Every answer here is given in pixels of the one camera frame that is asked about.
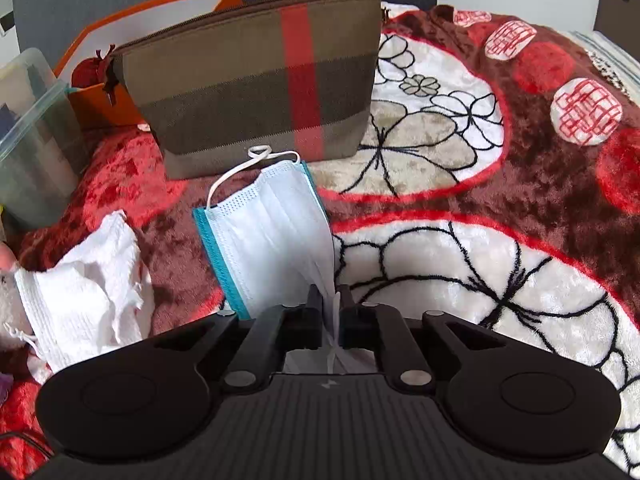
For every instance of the red knitted item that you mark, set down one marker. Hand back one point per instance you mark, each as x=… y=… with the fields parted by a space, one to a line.
x=96 y=70

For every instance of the white plush toy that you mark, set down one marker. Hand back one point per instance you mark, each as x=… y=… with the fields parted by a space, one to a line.
x=15 y=327

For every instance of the brown wooden door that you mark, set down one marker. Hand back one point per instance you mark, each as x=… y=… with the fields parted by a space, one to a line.
x=619 y=20

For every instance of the purple fleece cloth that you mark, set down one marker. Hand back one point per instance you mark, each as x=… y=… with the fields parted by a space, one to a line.
x=6 y=384

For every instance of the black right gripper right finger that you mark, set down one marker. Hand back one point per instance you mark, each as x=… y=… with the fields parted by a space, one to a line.
x=385 y=344

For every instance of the red brown floral blanket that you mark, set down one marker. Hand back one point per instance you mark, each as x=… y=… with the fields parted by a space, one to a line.
x=492 y=212

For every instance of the white cotton cloth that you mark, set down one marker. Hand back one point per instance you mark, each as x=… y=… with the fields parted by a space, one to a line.
x=98 y=298

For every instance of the clear plastic storage box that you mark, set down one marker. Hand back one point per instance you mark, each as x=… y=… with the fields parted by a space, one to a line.
x=43 y=152

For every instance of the blue white face mask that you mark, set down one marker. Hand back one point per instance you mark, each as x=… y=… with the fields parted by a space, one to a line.
x=269 y=243

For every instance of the white striped towel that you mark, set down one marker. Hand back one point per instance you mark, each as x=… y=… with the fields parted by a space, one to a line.
x=612 y=61

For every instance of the brown plaid zipper pouch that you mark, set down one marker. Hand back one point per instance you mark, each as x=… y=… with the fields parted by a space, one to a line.
x=291 y=74

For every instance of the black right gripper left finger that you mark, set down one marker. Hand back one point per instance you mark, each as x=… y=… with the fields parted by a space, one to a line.
x=275 y=332

